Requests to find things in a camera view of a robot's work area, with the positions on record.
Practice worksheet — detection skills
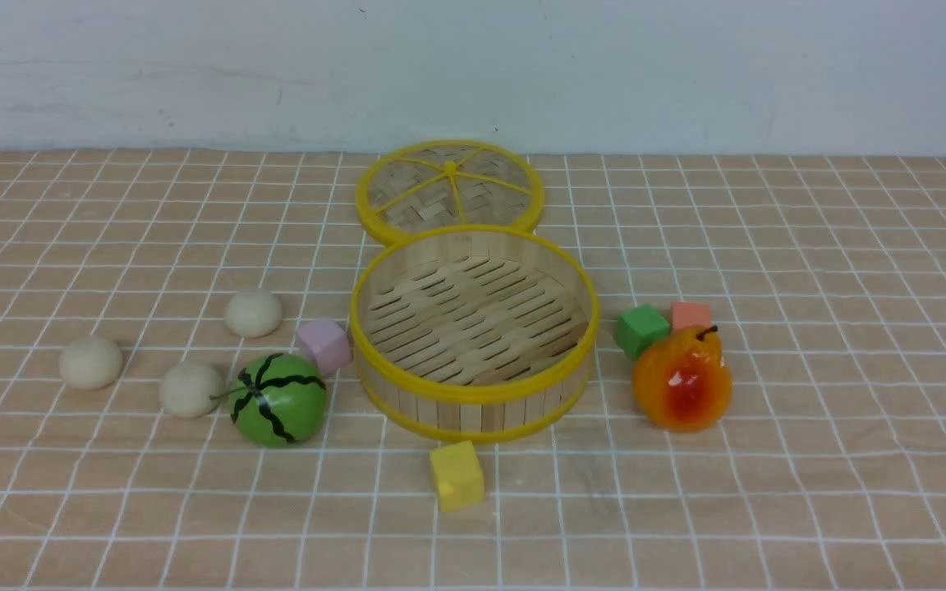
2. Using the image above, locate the bamboo steamer lid yellow rim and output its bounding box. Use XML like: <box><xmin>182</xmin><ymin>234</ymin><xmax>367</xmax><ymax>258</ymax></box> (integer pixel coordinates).
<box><xmin>354</xmin><ymin>140</ymin><xmax>545</xmax><ymax>245</ymax></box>

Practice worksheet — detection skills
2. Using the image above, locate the orange-pink foam cube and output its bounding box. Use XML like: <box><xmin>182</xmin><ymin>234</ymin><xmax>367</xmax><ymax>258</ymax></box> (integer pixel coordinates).
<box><xmin>669</xmin><ymin>300</ymin><xmax>713</xmax><ymax>333</ymax></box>

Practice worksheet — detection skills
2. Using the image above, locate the orange toy pear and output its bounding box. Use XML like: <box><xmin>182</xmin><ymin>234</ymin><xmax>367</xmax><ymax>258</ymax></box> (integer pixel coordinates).
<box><xmin>631</xmin><ymin>325</ymin><xmax>733</xmax><ymax>433</ymax></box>

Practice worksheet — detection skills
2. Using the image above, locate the pink foam cube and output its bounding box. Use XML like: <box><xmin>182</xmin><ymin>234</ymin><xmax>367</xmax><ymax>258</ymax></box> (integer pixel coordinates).
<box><xmin>296</xmin><ymin>318</ymin><xmax>353</xmax><ymax>375</ymax></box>

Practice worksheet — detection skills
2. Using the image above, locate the green toy watermelon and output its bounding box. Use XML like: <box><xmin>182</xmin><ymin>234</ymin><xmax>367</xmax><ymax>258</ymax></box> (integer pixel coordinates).
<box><xmin>223</xmin><ymin>352</ymin><xmax>329</xmax><ymax>447</ymax></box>

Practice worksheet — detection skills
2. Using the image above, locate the bamboo steamer tray yellow rim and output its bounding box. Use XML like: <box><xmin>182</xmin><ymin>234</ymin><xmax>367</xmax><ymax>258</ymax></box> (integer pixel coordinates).
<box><xmin>350</xmin><ymin>225</ymin><xmax>600</xmax><ymax>445</ymax></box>

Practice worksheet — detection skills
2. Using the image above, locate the yellow foam cube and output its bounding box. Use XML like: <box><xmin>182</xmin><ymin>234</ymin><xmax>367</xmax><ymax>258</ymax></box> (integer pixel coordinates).
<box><xmin>429</xmin><ymin>441</ymin><xmax>485</xmax><ymax>512</ymax></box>

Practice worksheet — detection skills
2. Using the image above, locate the green foam cube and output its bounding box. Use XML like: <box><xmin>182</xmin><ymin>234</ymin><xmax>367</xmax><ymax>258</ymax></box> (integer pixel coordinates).
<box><xmin>613</xmin><ymin>305</ymin><xmax>671</xmax><ymax>360</ymax></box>

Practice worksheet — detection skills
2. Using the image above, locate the white bun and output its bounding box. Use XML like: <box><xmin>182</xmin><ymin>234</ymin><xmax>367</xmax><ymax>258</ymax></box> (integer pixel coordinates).
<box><xmin>158</xmin><ymin>360</ymin><xmax>227</xmax><ymax>419</ymax></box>
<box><xmin>223</xmin><ymin>289</ymin><xmax>284</xmax><ymax>339</ymax></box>
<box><xmin>57</xmin><ymin>334</ymin><xmax>124</xmax><ymax>390</ymax></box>

